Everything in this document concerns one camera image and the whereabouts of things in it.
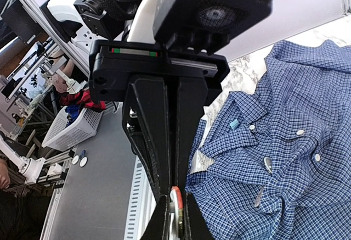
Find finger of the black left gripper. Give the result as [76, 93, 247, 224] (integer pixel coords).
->
[172, 77, 208, 193]
[122, 75, 171, 201]

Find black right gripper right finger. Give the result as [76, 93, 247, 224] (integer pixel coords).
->
[183, 192, 214, 240]

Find white plastic laundry basket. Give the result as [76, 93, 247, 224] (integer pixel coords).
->
[42, 106, 103, 152]

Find red plaid cloth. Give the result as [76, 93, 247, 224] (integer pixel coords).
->
[59, 90, 106, 113]

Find black wrist camera on left gripper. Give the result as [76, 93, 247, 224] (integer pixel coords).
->
[127, 0, 276, 55]

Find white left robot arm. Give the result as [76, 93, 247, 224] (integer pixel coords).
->
[41, 0, 271, 200]

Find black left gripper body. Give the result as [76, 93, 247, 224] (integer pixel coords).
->
[89, 40, 230, 105]

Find blue plaid shirt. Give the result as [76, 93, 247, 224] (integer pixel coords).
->
[186, 40, 350, 239]

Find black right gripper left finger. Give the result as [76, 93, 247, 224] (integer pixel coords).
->
[140, 195, 170, 240]

